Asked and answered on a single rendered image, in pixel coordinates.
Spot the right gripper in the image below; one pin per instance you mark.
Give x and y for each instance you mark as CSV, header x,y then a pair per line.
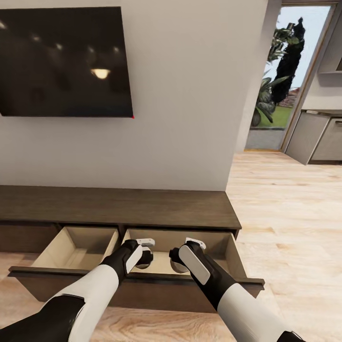
x,y
174,255

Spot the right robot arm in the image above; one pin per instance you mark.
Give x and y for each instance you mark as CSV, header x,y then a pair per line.
x,y
247,319

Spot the cabinet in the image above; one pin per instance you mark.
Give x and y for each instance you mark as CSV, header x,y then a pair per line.
x,y
332,59
76,228

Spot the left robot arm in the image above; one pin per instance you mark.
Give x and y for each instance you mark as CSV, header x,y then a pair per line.
x,y
74,312

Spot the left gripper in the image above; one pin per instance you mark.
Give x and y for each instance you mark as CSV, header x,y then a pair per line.
x,y
147,258

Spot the pillar candle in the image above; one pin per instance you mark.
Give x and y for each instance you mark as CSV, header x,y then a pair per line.
x,y
179,268
143,266

